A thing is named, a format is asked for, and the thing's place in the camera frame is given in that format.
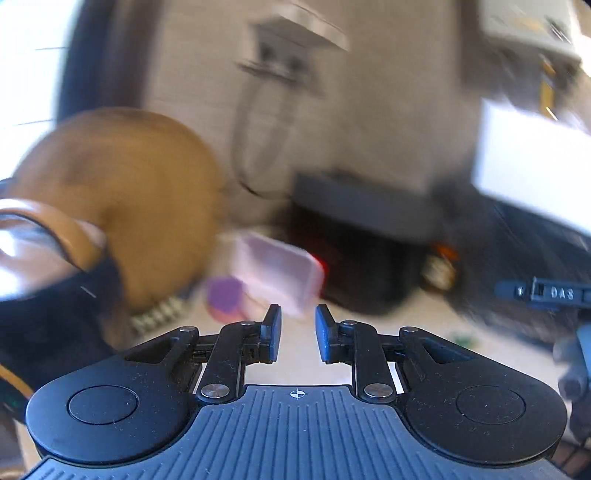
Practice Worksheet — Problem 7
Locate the dark window frame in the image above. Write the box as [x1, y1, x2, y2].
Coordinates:
[58, 0, 153, 125]

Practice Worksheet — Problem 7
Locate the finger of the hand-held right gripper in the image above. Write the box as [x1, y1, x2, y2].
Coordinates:
[494, 276, 591, 311]

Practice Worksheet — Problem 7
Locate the grey black rice cooker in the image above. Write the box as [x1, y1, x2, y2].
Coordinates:
[281, 171, 462, 315]

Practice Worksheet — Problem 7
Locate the white wall socket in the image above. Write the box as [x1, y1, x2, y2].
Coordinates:
[238, 25, 324, 93]

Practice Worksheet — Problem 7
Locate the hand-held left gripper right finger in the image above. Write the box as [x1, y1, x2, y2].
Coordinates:
[315, 304, 472, 407]

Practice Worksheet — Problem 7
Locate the round wooden cutting board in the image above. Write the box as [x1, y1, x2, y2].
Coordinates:
[9, 108, 227, 315]

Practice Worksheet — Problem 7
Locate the clear plastic food container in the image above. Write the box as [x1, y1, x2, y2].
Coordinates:
[231, 231, 326, 319]

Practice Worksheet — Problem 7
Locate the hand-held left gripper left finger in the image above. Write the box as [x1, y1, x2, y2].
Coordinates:
[122, 304, 282, 407]

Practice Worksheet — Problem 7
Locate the striped cloth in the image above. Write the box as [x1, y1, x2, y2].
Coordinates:
[131, 295, 185, 334]

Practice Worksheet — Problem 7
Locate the purple plastic item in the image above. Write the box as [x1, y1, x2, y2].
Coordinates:
[205, 277, 245, 324]

